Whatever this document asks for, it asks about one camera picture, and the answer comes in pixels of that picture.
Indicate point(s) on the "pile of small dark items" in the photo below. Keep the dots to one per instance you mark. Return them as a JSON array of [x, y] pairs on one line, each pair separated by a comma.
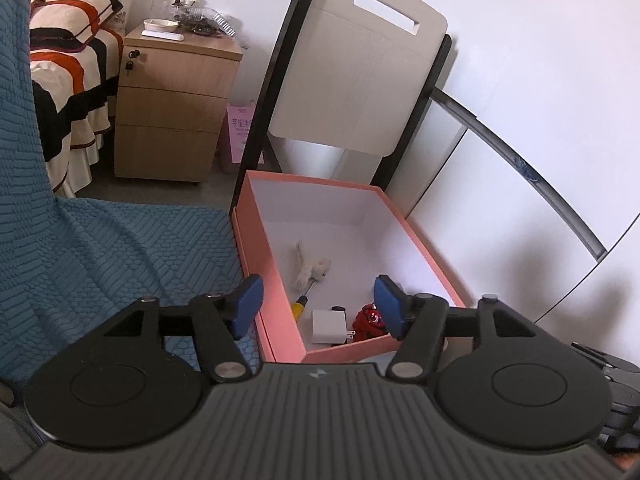
[[195, 22]]

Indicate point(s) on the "curved grey metal bar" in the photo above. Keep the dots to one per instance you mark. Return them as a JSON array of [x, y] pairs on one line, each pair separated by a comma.
[[500, 142]]

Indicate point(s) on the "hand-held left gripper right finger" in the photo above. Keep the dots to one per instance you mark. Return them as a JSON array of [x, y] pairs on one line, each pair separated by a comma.
[[390, 305]]

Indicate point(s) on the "white glossy panel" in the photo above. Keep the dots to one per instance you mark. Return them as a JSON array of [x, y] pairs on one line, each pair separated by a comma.
[[500, 240]]

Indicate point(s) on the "white dish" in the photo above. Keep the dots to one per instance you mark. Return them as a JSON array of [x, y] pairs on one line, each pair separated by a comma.
[[160, 25]]

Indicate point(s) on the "white charger adapter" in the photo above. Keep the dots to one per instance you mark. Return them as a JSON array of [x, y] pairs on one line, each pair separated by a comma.
[[327, 325]]

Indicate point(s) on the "striped bed with pillow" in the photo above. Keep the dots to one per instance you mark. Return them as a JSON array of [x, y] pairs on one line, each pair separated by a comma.
[[65, 75]]

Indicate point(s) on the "wooden nightstand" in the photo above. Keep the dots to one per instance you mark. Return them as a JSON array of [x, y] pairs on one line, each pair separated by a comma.
[[170, 110]]

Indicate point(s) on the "red and black figurine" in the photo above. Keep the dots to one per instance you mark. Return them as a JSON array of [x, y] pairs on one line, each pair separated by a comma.
[[367, 320]]

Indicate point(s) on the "pink cardboard box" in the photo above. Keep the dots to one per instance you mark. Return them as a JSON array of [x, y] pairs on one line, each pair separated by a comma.
[[280, 320]]

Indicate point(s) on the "pink paper bag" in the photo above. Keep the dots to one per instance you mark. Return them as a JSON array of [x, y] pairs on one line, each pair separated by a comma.
[[240, 130]]

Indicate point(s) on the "white remote control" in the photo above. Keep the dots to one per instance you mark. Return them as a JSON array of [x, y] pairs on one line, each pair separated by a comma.
[[162, 36]]

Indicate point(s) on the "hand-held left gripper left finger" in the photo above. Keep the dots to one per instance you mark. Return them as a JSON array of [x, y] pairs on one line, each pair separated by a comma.
[[247, 305]]

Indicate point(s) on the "white plush toy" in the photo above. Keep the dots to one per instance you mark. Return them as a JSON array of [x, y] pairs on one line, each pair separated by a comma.
[[304, 272]]

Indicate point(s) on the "bunch of keys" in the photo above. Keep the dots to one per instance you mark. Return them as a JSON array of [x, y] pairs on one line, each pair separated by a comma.
[[131, 62]]

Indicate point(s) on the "blue textured blanket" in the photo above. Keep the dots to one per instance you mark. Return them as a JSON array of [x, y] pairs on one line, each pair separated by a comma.
[[100, 240]]

